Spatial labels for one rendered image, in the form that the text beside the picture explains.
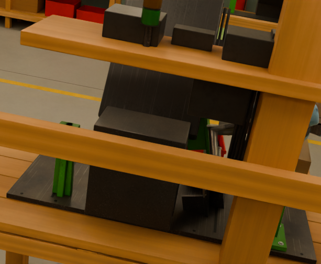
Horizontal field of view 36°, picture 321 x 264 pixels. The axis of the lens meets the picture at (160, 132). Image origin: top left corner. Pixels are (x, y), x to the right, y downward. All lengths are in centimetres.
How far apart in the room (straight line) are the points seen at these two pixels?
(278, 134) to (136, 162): 40
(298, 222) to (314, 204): 51
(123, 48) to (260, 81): 37
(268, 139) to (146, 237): 57
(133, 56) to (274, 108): 41
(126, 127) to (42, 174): 50
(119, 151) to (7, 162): 76
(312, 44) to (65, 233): 97
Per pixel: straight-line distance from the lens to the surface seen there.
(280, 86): 131
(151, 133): 157
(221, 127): 171
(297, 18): 131
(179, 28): 144
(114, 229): 172
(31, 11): 742
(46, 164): 202
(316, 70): 135
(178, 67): 130
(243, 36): 137
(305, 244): 186
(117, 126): 158
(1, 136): 151
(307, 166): 242
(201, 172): 140
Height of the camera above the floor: 189
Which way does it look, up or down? 24 degrees down
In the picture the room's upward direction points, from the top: 10 degrees clockwise
